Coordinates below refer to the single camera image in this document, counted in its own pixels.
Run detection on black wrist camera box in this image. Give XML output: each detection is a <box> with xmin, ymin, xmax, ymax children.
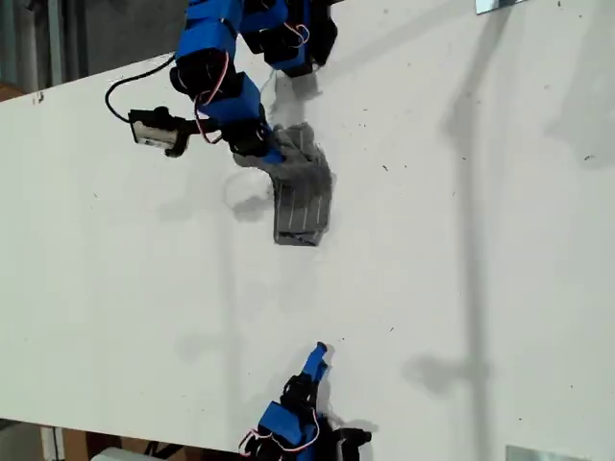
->
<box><xmin>128</xmin><ymin>108</ymin><xmax>191</xmax><ymax>158</ymax></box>
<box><xmin>335</xmin><ymin>425</ymin><xmax>374</xmax><ymax>461</ymax></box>

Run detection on black camera stalk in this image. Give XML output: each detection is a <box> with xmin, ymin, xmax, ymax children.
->
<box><xmin>182</xmin><ymin>117</ymin><xmax>227</xmax><ymax>136</ymax></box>

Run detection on black camera cable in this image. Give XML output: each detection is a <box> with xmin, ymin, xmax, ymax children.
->
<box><xmin>104</xmin><ymin>53</ymin><xmax>177</xmax><ymax>124</ymax></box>

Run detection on white plastic object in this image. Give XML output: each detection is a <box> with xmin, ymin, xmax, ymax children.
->
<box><xmin>90</xmin><ymin>447</ymin><xmax>150</xmax><ymax>461</ymax></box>

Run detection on white table leg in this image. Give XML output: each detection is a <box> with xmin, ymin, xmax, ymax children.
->
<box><xmin>40</xmin><ymin>425</ymin><xmax>66</xmax><ymax>461</ymax></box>

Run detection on grey white-striped square towel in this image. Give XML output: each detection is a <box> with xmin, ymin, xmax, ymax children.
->
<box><xmin>233</xmin><ymin>122</ymin><xmax>336</xmax><ymax>248</ymax></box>

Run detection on brown cardboard box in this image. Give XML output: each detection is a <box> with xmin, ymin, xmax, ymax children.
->
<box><xmin>61</xmin><ymin>428</ymin><xmax>193</xmax><ymax>461</ymax></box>

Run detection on grey metal frame post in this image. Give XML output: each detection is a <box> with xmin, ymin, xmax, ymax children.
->
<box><xmin>47</xmin><ymin>0</ymin><xmax>66</xmax><ymax>87</ymax></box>

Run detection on steel plate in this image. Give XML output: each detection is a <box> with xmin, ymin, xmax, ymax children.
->
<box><xmin>474</xmin><ymin>0</ymin><xmax>525</xmax><ymax>15</ymax></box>

